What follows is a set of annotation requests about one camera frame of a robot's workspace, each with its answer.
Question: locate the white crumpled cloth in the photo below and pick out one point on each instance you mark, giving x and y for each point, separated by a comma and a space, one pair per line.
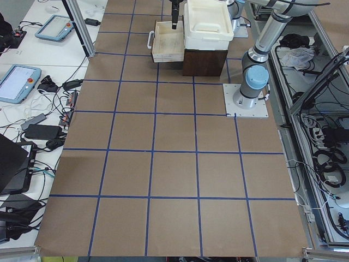
298, 58

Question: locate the teach pendant tablet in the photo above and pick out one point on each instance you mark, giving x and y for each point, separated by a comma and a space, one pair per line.
18, 82
56, 28

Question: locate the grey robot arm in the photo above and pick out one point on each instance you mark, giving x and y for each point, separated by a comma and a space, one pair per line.
255, 73

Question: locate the small black power adapter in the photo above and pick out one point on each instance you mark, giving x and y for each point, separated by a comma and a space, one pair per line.
92, 22

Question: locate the black laptop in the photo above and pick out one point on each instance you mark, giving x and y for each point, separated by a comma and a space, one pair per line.
17, 163

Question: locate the aluminium frame post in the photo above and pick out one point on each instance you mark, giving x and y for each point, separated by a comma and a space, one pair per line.
75, 15

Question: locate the dark wooden drawer cabinet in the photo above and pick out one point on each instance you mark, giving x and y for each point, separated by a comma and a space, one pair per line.
203, 62

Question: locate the black power adapter brick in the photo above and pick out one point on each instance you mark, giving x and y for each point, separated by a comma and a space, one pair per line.
42, 132

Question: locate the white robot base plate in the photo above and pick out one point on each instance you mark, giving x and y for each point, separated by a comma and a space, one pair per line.
237, 105

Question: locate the second grey robot arm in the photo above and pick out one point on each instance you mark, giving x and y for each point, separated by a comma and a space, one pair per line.
235, 9

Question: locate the brown paper table mat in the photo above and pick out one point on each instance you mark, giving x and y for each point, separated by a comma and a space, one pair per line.
152, 166

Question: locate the light wooden drawer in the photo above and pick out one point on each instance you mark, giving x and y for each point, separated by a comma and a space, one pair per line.
168, 43

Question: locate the white drawer handle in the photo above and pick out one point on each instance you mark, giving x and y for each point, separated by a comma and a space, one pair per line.
150, 39

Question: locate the lower teach pendant tablet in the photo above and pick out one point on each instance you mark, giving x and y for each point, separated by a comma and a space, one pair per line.
18, 82

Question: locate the upper teach pendant tablet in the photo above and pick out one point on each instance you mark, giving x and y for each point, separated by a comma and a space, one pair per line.
56, 28

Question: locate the white plastic lidded bin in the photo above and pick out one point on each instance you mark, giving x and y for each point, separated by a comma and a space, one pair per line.
207, 25

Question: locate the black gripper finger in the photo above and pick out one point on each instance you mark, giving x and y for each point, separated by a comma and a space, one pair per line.
175, 4

